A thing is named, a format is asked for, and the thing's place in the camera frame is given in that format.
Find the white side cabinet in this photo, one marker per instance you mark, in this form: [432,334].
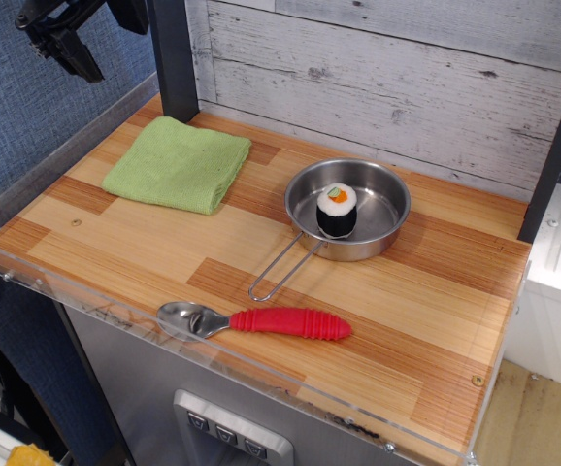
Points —
[534,337]

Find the red handled metal spoon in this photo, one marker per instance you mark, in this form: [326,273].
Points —
[261,324]

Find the dark left vertical post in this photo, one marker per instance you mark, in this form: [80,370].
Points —
[173,58]

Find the yellow tape piece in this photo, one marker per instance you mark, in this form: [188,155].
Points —
[29,455]

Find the plush sushi roll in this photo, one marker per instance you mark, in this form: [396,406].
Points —
[336,211]

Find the green folded cloth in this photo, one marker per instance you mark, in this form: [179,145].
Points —
[171,164]

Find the silver button control panel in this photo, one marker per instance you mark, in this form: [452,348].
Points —
[212,433]

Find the clear acrylic front guard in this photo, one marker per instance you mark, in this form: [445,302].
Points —
[307,370]

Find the stainless steel cabinet front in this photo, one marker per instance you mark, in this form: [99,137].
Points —
[139,373]

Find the small steel pan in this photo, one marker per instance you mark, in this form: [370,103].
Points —
[383,206]

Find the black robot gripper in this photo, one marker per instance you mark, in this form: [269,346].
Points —
[40,18]

